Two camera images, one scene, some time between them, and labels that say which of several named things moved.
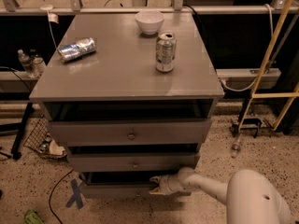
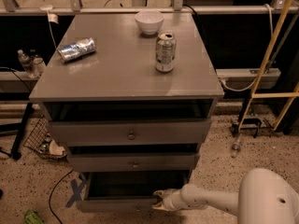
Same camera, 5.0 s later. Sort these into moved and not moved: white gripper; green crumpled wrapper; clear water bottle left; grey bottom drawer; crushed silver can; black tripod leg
Moved: grey bottom drawer; white gripper
Not moved: black tripod leg; crushed silver can; green crumpled wrapper; clear water bottle left
